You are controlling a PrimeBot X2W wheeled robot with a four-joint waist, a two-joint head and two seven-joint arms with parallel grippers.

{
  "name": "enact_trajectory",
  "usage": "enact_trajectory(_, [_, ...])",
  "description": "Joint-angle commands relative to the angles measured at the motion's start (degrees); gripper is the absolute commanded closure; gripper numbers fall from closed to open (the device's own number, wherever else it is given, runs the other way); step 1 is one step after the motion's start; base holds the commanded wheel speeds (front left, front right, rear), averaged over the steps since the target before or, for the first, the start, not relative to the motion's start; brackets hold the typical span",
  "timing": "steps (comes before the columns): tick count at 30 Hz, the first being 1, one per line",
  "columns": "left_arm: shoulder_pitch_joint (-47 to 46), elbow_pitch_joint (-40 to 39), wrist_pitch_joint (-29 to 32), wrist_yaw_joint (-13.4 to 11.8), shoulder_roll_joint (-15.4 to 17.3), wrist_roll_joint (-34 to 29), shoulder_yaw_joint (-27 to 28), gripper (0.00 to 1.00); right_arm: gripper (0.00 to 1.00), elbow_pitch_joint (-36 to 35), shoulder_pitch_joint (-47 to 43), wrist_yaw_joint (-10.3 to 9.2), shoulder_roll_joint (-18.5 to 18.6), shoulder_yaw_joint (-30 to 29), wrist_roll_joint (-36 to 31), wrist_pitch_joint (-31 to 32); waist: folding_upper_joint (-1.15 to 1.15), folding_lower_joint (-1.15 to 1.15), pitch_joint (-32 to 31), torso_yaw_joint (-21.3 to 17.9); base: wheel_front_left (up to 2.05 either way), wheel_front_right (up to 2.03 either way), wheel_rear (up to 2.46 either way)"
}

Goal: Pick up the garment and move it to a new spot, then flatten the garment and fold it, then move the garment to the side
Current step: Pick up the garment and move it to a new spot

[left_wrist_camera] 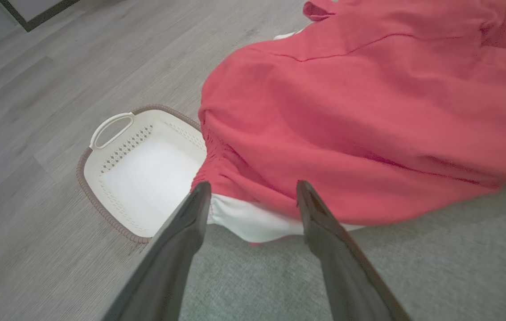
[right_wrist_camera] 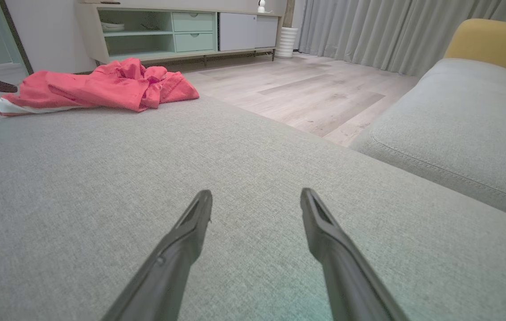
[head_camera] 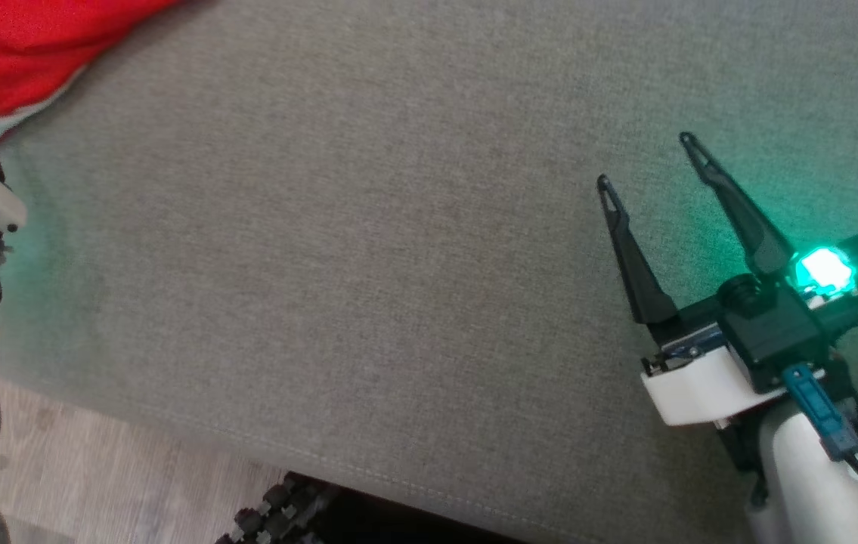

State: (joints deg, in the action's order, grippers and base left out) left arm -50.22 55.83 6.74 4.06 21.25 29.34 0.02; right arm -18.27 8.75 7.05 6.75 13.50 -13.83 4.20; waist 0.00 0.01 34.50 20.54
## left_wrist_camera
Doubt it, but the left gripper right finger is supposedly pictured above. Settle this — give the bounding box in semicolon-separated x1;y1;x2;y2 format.
296;180;413;321

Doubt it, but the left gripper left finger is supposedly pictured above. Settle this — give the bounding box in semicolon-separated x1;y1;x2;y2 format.
101;181;212;321

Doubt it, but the red basketball jersey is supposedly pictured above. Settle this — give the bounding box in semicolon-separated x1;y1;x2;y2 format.
190;0;506;245

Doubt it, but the white plastic laundry basket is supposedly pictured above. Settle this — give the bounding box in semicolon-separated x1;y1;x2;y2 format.
77;104;209;244

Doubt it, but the large grey sofa chaise cushion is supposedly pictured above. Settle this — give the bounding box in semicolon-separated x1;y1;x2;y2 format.
179;181;506;321

